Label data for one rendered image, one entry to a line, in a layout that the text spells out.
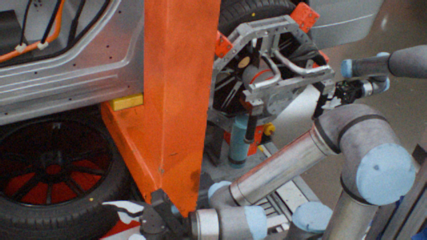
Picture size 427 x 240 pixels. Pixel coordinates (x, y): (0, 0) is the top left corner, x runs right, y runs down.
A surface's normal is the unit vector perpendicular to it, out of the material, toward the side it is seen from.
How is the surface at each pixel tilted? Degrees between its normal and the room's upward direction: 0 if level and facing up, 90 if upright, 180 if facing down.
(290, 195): 0
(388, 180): 82
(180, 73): 90
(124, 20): 90
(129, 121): 0
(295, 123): 0
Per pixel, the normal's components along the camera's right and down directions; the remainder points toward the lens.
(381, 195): 0.18, 0.57
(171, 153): 0.48, 0.63
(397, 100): 0.11, -0.74
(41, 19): -0.10, -0.66
